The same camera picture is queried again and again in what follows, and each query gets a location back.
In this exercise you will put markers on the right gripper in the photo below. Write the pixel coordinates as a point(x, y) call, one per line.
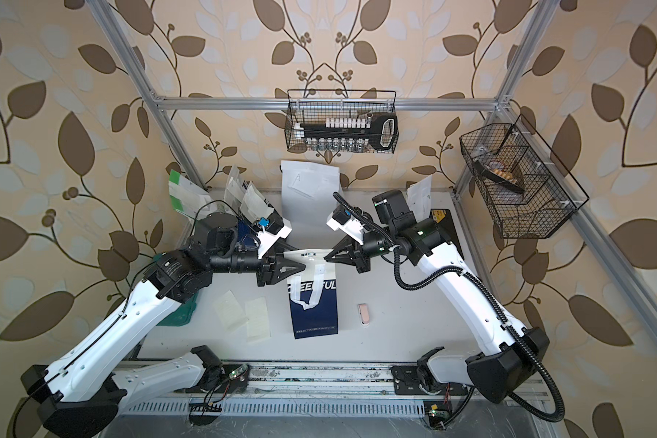
point(354, 255)

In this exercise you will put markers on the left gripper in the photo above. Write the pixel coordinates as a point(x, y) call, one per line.
point(270, 271)

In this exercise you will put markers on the navy bag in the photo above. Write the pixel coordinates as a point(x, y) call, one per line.
point(312, 295)
point(263, 218)

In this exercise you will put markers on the receipt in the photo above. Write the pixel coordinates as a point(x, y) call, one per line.
point(229, 312)
point(254, 206)
point(258, 325)

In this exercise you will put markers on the pink mini stapler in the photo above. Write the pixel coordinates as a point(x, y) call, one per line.
point(364, 314)

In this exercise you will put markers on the large white paper bag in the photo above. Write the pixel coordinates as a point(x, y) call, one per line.
point(307, 193)

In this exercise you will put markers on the blue white Cheerful bag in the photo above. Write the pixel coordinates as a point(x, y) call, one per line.
point(236, 191)

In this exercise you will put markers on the green white bag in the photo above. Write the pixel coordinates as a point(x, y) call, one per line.
point(188, 199)
point(419, 198)

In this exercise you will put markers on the navy bag front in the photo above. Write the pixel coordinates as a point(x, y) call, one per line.
point(263, 218)

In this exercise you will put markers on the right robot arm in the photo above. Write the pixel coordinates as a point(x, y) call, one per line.
point(509, 353)

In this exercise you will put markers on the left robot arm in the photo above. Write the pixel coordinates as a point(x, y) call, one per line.
point(80, 394)

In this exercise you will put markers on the black box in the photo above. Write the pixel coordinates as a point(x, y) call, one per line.
point(445, 220)

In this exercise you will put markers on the green tool case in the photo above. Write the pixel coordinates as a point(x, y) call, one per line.
point(182, 316)

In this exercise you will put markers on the black socket set holder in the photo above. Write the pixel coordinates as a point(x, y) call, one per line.
point(379, 131)

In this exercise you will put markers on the dark tool in basket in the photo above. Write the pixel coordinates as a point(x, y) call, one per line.
point(499, 177)

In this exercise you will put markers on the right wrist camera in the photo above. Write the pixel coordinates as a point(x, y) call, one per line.
point(342, 220)

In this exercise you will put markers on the back wire basket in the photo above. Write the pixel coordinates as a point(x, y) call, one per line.
point(313, 104)

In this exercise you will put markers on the wire basket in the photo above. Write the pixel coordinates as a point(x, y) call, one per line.
point(313, 104)
point(552, 193)

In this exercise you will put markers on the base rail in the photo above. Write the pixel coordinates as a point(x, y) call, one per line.
point(334, 399)

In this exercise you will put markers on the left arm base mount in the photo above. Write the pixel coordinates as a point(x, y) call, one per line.
point(216, 383)

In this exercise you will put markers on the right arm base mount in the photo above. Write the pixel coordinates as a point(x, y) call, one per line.
point(419, 380)

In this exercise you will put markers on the right wire basket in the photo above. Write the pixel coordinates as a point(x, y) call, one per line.
point(552, 193)

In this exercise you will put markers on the aluminium frame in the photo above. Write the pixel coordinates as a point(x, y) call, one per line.
point(528, 114)

